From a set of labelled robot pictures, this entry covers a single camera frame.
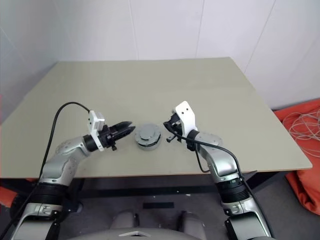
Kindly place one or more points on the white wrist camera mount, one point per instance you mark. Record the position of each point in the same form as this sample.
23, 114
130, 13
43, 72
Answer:
94, 130
186, 117

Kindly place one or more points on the grey round metal part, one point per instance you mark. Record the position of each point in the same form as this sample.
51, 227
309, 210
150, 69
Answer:
147, 135

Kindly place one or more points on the grey robot torso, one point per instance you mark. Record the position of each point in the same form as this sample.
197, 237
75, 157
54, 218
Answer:
150, 235

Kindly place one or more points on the grey rounded shape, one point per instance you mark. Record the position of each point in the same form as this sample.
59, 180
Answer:
192, 220
123, 220

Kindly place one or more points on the black table frame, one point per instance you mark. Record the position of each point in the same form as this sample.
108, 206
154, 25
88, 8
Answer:
150, 191

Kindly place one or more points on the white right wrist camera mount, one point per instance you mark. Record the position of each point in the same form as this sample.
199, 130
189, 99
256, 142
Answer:
186, 117

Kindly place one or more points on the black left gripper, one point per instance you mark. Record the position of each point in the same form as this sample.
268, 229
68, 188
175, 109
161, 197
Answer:
110, 137

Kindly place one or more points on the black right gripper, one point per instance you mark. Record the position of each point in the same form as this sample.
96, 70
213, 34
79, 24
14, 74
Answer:
178, 126

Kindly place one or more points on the orange beanbag cushion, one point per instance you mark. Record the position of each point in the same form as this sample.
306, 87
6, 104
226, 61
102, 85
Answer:
6, 197
305, 180

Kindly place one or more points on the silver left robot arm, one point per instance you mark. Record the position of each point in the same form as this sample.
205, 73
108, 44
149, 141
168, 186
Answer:
62, 160

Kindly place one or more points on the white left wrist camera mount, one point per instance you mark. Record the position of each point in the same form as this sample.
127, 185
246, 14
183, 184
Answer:
94, 130

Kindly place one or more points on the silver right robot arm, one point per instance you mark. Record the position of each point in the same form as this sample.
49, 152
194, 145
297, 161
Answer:
225, 167

